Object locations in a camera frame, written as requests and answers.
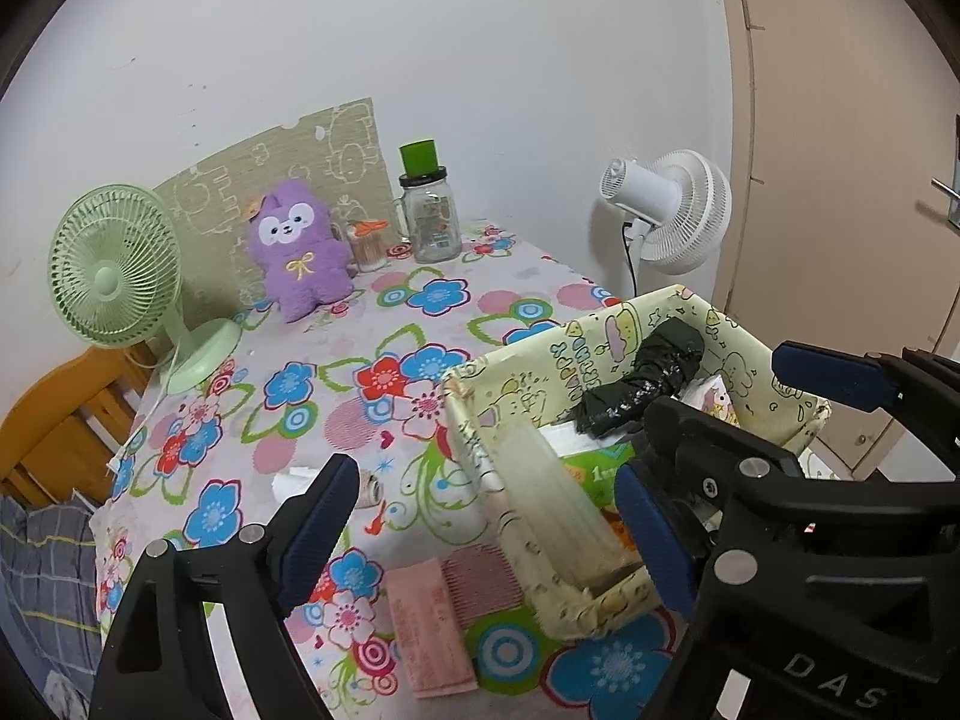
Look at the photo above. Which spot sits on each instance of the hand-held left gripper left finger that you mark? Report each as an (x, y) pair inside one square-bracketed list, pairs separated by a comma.
[(315, 540)]

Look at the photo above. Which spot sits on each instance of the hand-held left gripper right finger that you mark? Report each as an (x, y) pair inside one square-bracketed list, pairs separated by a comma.
[(656, 540)]

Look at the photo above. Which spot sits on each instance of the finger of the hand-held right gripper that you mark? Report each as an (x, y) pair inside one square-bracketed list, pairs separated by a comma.
[(750, 495), (825, 379)]

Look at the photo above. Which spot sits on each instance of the black sock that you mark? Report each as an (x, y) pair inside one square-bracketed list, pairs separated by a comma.
[(645, 379)]

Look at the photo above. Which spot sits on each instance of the yellow printed storage box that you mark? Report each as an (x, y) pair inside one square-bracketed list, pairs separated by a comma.
[(487, 427)]

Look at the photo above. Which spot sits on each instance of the green printed packet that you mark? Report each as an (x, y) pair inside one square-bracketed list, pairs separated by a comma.
[(596, 476)]

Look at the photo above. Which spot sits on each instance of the pink and white packet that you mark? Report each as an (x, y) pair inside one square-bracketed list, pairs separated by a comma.
[(716, 399)]

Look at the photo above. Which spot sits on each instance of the pink folded towel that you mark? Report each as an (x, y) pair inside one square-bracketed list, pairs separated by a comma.
[(431, 630)]

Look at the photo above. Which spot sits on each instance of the pink comb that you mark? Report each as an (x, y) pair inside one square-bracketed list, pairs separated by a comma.
[(484, 585)]

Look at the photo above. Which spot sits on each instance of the white desk fan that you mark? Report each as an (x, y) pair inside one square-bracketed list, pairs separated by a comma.
[(675, 202)]

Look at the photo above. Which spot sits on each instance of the floral tablecloth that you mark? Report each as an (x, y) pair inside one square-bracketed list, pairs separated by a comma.
[(420, 330)]

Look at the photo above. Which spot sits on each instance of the beige door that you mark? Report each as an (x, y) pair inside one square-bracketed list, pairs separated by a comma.
[(840, 127)]

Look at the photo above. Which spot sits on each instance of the blue plaid blanket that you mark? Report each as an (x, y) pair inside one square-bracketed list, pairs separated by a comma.
[(45, 592)]

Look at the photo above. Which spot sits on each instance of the purple plush toy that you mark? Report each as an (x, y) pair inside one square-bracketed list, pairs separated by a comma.
[(300, 255)]

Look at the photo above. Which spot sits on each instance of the toothpick holder with orange lid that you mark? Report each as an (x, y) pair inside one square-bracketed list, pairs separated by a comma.
[(369, 251)]

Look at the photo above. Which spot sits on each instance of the green desk fan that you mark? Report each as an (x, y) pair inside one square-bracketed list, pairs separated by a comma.
[(112, 270)]

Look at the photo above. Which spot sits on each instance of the glass jar with green lid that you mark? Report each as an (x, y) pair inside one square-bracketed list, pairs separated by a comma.
[(431, 217)]

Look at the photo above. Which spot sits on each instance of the wooden slatted frame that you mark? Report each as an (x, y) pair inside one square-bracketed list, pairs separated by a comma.
[(60, 420)]

